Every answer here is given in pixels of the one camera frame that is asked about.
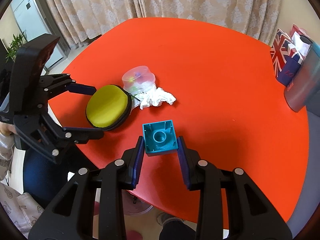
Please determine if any clear capsule with toys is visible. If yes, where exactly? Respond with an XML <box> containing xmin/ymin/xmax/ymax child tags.
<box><xmin>122</xmin><ymin>65</ymin><xmax>156</xmax><ymax>93</ymax></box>

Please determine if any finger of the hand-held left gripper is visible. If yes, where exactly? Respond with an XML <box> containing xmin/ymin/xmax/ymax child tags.
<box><xmin>19</xmin><ymin>115</ymin><xmax>104</xmax><ymax>164</ymax></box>
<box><xmin>40</xmin><ymin>74</ymin><xmax>97</xmax><ymax>100</ymax></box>

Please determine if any crumpled white tissue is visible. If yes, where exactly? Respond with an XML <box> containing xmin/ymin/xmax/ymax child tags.
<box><xmin>136</xmin><ymin>86</ymin><xmax>177</xmax><ymax>110</ymax></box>

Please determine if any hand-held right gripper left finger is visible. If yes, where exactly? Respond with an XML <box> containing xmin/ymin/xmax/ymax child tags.
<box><xmin>28</xmin><ymin>135</ymin><xmax>145</xmax><ymax>240</ymax></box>

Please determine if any pink slipper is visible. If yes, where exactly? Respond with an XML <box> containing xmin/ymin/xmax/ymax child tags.
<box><xmin>127</xmin><ymin>230</ymin><xmax>143</xmax><ymax>240</ymax></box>

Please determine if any white standing air conditioner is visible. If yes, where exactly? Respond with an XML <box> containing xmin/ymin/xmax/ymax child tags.
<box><xmin>10</xmin><ymin>0</ymin><xmax>72</xmax><ymax>70</ymax></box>

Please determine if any person's right foot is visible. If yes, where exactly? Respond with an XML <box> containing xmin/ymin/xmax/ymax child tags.
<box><xmin>157</xmin><ymin>212</ymin><xmax>184</xmax><ymax>227</ymax></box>

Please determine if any person's right leg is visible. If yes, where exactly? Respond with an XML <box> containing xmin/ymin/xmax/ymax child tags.
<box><xmin>159</xmin><ymin>220</ymin><xmax>198</xmax><ymax>240</ymax></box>

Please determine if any grey printed cloth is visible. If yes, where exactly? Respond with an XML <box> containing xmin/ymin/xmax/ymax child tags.
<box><xmin>0</xmin><ymin>159</ymin><xmax>52</xmax><ymax>239</ymax></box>

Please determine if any flag print tissue box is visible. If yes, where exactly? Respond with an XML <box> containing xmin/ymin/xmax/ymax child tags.
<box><xmin>270</xmin><ymin>24</ymin><xmax>309</xmax><ymax>85</ymax></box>

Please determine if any person's left forearm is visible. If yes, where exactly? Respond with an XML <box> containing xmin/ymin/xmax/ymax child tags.
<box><xmin>0</xmin><ymin>133</ymin><xmax>14</xmax><ymax>161</ymax></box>

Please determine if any person's left hand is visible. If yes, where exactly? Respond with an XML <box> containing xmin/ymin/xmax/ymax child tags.
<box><xmin>0</xmin><ymin>122</ymin><xmax>14</xmax><ymax>137</ymax></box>

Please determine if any white tissue sheet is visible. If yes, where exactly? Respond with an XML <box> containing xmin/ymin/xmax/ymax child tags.
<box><xmin>291</xmin><ymin>31</ymin><xmax>310</xmax><ymax>55</ymax></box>

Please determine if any grey blue tumbler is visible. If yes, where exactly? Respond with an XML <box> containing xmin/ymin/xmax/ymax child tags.
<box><xmin>284</xmin><ymin>36</ymin><xmax>320</xmax><ymax>113</ymax></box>

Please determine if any yellow zip case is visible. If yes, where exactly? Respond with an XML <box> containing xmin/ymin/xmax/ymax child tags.
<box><xmin>86</xmin><ymin>84</ymin><xmax>132</xmax><ymax>131</ymax></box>

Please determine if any teal toy brick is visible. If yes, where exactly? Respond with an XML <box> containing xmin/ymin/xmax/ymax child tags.
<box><xmin>142</xmin><ymin>120</ymin><xmax>178</xmax><ymax>157</ymax></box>

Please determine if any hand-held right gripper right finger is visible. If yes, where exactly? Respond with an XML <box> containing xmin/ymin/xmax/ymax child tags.
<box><xmin>176</xmin><ymin>136</ymin><xmax>293</xmax><ymax>240</ymax></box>

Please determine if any person's leg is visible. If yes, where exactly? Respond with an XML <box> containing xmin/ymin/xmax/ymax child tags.
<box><xmin>159</xmin><ymin>220</ymin><xmax>198</xmax><ymax>240</ymax></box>
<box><xmin>23</xmin><ymin>142</ymin><xmax>100</xmax><ymax>208</ymax></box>

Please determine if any pink translucent trash bin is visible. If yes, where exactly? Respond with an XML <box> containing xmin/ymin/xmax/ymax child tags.
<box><xmin>124</xmin><ymin>191</ymin><xmax>154</xmax><ymax>216</ymax></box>

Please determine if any person's left leg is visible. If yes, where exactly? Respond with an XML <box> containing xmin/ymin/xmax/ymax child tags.
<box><xmin>23</xmin><ymin>142</ymin><xmax>100</xmax><ymax>208</ymax></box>

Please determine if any green potted plant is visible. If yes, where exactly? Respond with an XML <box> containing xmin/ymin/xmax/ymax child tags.
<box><xmin>5</xmin><ymin>31</ymin><xmax>27</xmax><ymax>62</ymax></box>

